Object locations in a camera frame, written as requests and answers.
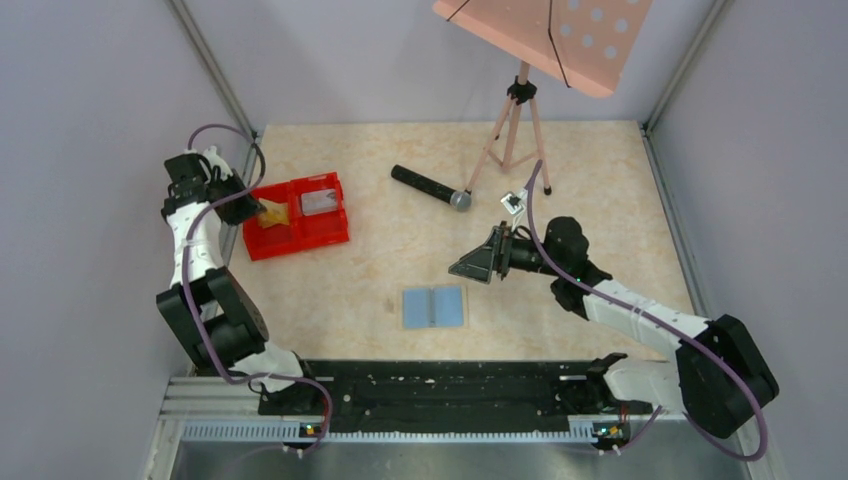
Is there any red plastic bin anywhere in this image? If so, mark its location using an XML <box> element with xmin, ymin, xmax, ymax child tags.
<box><xmin>242</xmin><ymin>172</ymin><xmax>350</xmax><ymax>261</ymax></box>

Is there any black handheld microphone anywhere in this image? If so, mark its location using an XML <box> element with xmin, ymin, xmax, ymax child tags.
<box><xmin>390</xmin><ymin>165</ymin><xmax>472</xmax><ymax>212</ymax></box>

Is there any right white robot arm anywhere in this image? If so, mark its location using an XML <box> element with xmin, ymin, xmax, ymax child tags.
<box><xmin>448</xmin><ymin>217</ymin><xmax>779</xmax><ymax>439</ymax></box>

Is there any pink music stand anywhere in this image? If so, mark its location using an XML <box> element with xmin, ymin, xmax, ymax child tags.
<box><xmin>433</xmin><ymin>0</ymin><xmax>653</xmax><ymax>194</ymax></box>

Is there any silver card in bin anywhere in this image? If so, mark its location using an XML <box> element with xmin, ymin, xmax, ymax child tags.
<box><xmin>300</xmin><ymin>189</ymin><xmax>339</xmax><ymax>216</ymax></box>

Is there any gold card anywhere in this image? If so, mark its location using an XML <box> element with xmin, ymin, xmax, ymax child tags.
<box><xmin>257</xmin><ymin>198</ymin><xmax>291</xmax><ymax>229</ymax></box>

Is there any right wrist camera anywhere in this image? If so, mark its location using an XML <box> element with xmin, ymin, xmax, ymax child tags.
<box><xmin>500</xmin><ymin>189</ymin><xmax>528</xmax><ymax>216</ymax></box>

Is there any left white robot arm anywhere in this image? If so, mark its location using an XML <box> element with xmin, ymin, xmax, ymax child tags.
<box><xmin>155</xmin><ymin>146</ymin><xmax>311</xmax><ymax>399</ymax></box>

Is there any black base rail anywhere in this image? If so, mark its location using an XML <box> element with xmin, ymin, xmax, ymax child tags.
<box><xmin>258</xmin><ymin>360</ymin><xmax>652</xmax><ymax>434</ymax></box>

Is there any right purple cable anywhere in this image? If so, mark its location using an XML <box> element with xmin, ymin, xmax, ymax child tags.
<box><xmin>524</xmin><ymin>159</ymin><xmax>770</xmax><ymax>464</ymax></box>

